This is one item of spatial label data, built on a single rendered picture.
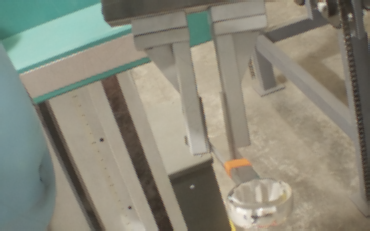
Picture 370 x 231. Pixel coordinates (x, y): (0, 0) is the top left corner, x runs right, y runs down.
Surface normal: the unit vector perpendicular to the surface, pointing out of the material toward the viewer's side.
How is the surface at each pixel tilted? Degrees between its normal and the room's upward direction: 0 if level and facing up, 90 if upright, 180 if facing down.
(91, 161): 90
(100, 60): 90
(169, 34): 67
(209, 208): 90
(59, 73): 90
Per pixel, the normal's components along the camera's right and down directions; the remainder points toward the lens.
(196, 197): 0.24, 0.42
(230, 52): 0.06, 0.07
